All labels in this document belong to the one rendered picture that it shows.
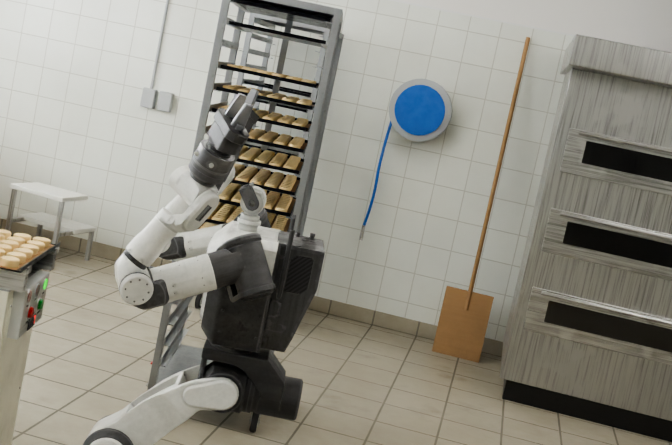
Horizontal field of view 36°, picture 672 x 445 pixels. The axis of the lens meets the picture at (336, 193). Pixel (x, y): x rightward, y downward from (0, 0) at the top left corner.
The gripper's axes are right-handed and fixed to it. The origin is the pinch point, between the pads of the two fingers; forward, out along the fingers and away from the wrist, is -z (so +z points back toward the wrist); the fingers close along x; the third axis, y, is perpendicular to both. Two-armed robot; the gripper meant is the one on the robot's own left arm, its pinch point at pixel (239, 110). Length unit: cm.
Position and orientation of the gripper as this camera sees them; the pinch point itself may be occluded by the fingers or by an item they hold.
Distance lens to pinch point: 234.0
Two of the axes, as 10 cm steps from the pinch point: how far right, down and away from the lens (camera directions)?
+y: 7.9, 2.3, 5.7
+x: -3.8, -5.6, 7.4
